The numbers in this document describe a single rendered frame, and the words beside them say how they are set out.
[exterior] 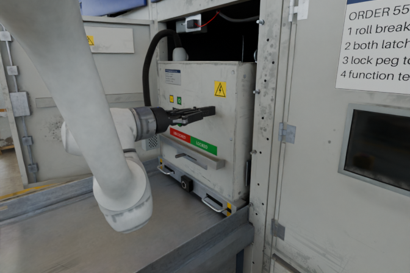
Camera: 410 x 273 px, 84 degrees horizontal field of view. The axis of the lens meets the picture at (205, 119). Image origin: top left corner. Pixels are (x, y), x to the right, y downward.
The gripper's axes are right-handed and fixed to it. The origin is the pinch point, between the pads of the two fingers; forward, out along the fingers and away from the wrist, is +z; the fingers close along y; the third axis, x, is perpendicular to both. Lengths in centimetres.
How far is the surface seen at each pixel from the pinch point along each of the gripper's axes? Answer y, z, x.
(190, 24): -20.1, 8.6, 30.2
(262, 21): 15.5, 7.2, 26.8
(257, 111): 15.2, 7.8, 1.4
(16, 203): -42, -54, -33
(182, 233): 3.9, -13.2, -38.4
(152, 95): -50, 6, -1
